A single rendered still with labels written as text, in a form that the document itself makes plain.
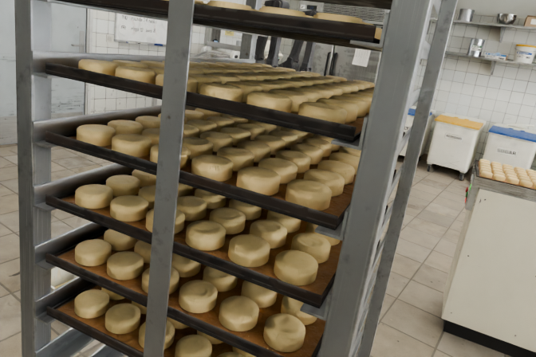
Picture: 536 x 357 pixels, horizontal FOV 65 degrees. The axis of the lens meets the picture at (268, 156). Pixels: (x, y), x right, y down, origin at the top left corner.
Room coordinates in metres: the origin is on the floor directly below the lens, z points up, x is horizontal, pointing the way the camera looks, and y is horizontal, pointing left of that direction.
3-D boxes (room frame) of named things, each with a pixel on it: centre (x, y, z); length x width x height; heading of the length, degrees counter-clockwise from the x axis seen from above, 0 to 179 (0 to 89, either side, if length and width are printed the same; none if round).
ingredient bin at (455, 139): (5.57, -2.46, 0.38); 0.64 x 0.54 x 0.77; 149
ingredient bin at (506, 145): (5.22, -3.01, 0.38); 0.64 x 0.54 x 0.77; 147
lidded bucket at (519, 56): (5.48, -2.98, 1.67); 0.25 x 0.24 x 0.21; 58
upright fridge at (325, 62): (6.39, -0.91, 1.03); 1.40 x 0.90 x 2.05; 58
